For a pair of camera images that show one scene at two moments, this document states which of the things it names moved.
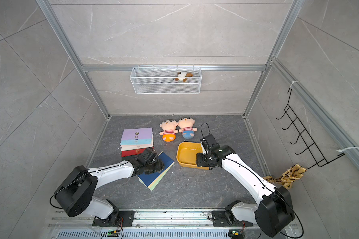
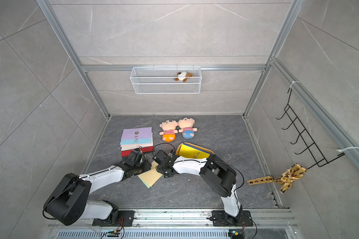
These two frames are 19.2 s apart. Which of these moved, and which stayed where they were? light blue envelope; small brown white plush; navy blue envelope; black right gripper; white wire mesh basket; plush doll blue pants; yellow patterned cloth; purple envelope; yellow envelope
Moved: black right gripper; yellow envelope; navy blue envelope
Stayed: small brown white plush; yellow patterned cloth; plush doll blue pants; purple envelope; white wire mesh basket; light blue envelope
